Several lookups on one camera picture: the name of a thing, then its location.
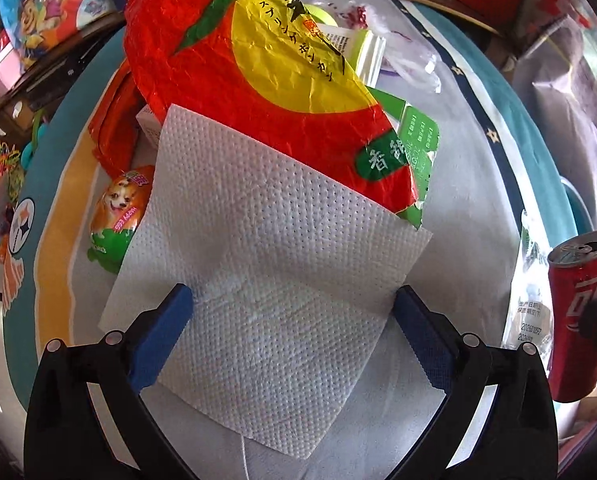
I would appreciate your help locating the clear printed packet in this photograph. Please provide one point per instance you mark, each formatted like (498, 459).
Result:
(528, 310)

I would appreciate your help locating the red yellow snack bag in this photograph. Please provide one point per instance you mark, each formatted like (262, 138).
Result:
(203, 35)

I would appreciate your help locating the yellow-green plastic lid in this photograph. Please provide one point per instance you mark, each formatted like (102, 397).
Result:
(324, 16)

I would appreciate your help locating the red soda can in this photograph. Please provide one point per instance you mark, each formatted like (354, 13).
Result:
(568, 360)

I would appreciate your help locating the orange foil wrapper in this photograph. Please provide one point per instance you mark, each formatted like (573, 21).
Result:
(112, 125)

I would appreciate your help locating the white paper towel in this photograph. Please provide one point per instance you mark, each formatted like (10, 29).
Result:
(258, 250)

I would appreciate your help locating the small white box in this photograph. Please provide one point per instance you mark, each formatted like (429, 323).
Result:
(148, 125)

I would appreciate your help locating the clear plastic bag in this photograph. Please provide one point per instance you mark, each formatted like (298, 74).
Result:
(411, 65)

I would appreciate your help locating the green carton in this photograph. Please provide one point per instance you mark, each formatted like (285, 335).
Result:
(419, 135)

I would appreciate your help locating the teal plastic toy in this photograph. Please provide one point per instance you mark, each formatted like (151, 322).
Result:
(32, 145)

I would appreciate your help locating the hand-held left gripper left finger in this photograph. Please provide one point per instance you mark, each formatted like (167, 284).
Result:
(163, 332)

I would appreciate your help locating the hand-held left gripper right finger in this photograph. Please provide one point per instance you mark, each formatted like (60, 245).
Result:
(423, 342)

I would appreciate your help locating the dog print toy egg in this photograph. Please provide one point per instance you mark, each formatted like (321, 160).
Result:
(113, 210)

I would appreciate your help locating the pink box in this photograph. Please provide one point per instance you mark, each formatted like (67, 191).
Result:
(6, 67)

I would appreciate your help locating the cartoon dog package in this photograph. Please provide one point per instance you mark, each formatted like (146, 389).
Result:
(43, 10)

